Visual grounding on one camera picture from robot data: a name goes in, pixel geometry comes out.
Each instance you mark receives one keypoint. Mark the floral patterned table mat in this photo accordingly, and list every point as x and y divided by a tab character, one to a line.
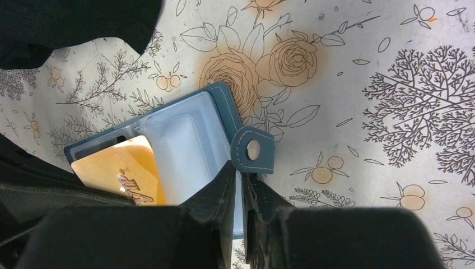
371	100

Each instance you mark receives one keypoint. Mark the blue leather card holder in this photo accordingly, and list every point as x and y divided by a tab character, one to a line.
192	138

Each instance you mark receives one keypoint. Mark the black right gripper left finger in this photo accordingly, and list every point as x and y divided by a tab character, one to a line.
194	234

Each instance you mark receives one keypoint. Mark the black crumpled cloth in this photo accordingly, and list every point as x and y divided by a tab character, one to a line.
32	30

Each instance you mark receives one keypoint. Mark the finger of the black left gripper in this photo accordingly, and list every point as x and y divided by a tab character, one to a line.
31	188

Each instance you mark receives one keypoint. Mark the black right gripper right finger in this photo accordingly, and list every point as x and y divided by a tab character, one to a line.
280	235

